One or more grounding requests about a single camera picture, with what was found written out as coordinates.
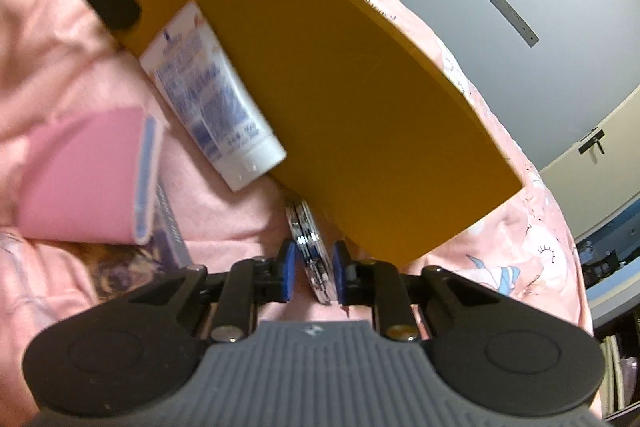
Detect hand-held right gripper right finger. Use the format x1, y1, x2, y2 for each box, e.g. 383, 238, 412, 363
332, 241, 488, 343

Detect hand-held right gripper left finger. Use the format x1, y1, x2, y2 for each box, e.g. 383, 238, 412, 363
129, 241, 297, 344

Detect shiny silver disc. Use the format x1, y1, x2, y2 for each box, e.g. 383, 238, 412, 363
285, 199, 335, 305

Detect dark purple box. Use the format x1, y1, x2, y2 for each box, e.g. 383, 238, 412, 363
150, 179, 193, 268

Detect white cream tube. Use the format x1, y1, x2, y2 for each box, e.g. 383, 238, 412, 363
139, 0, 287, 192

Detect pink printed blanket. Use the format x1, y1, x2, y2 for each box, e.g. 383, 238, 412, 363
0, 0, 593, 427

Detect brown printed card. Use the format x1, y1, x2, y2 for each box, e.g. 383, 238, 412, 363
80, 242, 173, 308

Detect pink box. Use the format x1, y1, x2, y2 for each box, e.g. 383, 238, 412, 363
15, 104, 166, 245

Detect cream door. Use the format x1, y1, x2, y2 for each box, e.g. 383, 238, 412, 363
537, 84, 640, 240

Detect cluttered shelf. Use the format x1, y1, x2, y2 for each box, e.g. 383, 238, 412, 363
575, 192, 640, 418

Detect black door handle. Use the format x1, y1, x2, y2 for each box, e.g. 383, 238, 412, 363
580, 130, 608, 162

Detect grey wall strip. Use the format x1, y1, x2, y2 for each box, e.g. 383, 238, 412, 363
490, 0, 541, 46

